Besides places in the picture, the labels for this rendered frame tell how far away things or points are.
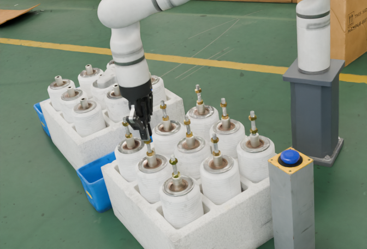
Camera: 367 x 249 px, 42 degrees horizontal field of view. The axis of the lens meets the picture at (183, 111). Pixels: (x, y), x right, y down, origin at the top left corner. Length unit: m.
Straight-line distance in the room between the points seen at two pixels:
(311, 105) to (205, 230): 0.54
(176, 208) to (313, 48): 0.61
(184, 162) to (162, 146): 0.11
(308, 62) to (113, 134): 0.64
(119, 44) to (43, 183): 0.81
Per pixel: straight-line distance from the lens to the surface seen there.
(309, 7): 1.38
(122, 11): 1.00
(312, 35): 1.40
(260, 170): 1.24
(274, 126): 1.78
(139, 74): 1.07
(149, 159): 1.21
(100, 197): 1.49
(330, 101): 1.48
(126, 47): 1.04
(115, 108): 1.59
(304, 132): 1.54
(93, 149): 1.56
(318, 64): 1.44
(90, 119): 1.55
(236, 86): 2.07
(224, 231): 1.20
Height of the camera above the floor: 0.96
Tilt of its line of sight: 30 degrees down
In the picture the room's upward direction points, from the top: 10 degrees counter-clockwise
